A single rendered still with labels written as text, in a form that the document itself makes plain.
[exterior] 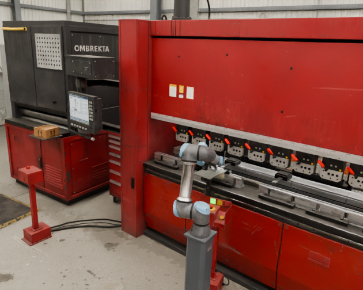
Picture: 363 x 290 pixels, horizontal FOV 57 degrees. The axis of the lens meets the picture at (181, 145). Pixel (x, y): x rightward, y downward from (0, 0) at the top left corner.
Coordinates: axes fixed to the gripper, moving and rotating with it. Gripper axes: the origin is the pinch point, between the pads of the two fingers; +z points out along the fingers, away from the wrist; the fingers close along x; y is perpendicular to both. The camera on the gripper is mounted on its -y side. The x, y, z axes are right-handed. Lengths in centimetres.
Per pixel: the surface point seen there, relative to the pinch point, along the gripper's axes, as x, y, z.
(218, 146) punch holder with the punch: -0.9, 17.3, -13.1
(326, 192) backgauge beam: -92, 21, 23
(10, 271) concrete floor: 130, -167, -10
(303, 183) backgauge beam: -72, 24, 23
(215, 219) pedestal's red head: -24.0, -41.8, 3.4
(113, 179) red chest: 165, -26, 63
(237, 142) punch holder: -19.6, 22.3, -18.5
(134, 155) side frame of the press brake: 87, -14, -8
